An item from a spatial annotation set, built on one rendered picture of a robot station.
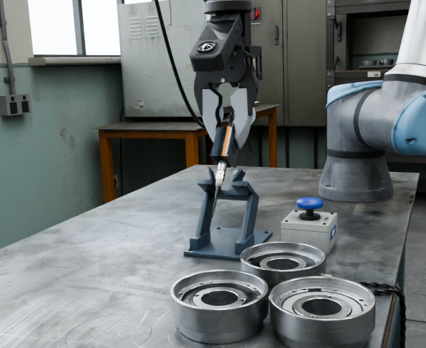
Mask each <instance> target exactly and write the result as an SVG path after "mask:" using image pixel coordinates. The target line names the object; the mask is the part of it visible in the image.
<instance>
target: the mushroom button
mask: <svg viewBox="0 0 426 348"><path fill-rule="evenodd" d="M296 206H297V207H298V208H301V209H306V216H313V210H314V209H319V208H322V207H323V201H322V200H321V199H319V198H317V197H302V198H300V199H298V200H297V202H296Z"/></svg>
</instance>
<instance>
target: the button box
mask: <svg viewBox="0 0 426 348"><path fill-rule="evenodd" d="M337 217H338V214H337V213H325V212H313V216H306V211H294V210H292V212H290V214H288V216H286V217H285V219H283V221H281V241H284V242H300V243H305V244H310V245H312V246H315V247H318V248H319V249H321V250H322V251H323V252H324V253H325V255H327V256H328V255H329V254H330V252H331V250H332V248H333V247H334V245H335V243H336V242H337Z"/></svg>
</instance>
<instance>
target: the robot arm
mask: <svg viewBox="0 0 426 348"><path fill-rule="evenodd" d="M203 2H206V3H204V4H203V8H204V14H206V15H215V16H212V17H211V18H210V20H209V22H208V23H207V25H206V27H205V29H204V30H203V32H202V34H201V35H200V37H199V39H198V40H197V42H196V44H195V45H194V47H193V49H192V51H191V53H190V54H189V58H190V60H191V65H192V67H193V72H196V76H195V81H194V94H195V99H196V102H197V105H198V108H199V111H200V115H201V116H202V119H203V121H204V125H205V127H206V129H207V132H208V134H209V136H210V138H211V140H212V141H213V143H214V139H215V133H216V130H217V127H220V124H221V122H222V120H223V116H224V110H223V107H222V95H221V94H220V91H219V88H218V87H219V86H220V84H223V83H230V85H231V86H232V87H233V88H235V87H238V83H239V88H238V89H237V90H236V91H235V92H234V93H233V94H232V95H231V96H230V100H231V106H232V108H233V109H234V113H235V117H234V120H233V124H234V126H235V135H234V140H235V144H236V146H237V149H241V148H242V147H243V145H244V143H245V141H246V139H247V137H248V135H249V130H250V127H251V125H252V123H253V122H254V120H255V109H254V107H253V106H254V103H255V101H256V98H257V96H258V81H260V80H262V47H261V46H252V45H251V12H252V2H251V1H250V0H203ZM258 56H260V73H258ZM253 57H255V66H256V76H255V68H254V67H255V66H254V65H253ZM326 109H327V161H326V163H325V167H324V169H323V172H322V175H321V178H320V181H319V185H318V195H319V196H320V197H323V198H324V199H327V200H332V201H336V202H347V203H371V202H381V201H385V200H388V199H390V198H392V197H393V195H394V185H393V182H392V180H391V176H390V173H389V169H388V167H387V163H386V160H385V151H391V152H396V153H400V154H403V155H421V156H424V155H426V0H412V2H411V5H410V8H409V14H408V17H407V22H406V25H405V30H404V33H403V38H402V42H401V45H400V50H399V53H398V58H397V62H396V66H395V67H394V68H392V69H391V70H390V71H388V72H386V73H385V76H384V79H383V81H364V82H358V83H352V84H343V85H339V86H334V87H332V88H331V89H330V90H329V92H328V95H327V105H326Z"/></svg>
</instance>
